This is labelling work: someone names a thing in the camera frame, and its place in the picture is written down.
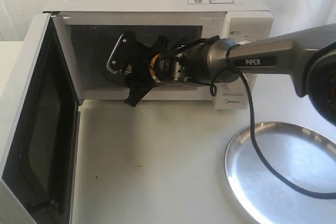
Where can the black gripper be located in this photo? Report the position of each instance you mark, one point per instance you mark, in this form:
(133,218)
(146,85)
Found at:
(164,67)

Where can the white microwave door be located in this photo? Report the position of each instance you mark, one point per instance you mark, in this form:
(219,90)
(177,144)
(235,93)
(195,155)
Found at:
(39,131)

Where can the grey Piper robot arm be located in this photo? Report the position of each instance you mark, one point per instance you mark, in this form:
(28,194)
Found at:
(307,56)

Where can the white microwave oven body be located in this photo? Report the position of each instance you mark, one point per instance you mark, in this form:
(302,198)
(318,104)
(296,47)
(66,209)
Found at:
(110,48)

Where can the upper white control knob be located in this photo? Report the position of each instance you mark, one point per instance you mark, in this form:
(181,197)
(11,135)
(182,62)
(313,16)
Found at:
(244,42)

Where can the round steel tray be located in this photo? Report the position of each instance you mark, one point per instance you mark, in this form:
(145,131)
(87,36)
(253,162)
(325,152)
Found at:
(284,173)

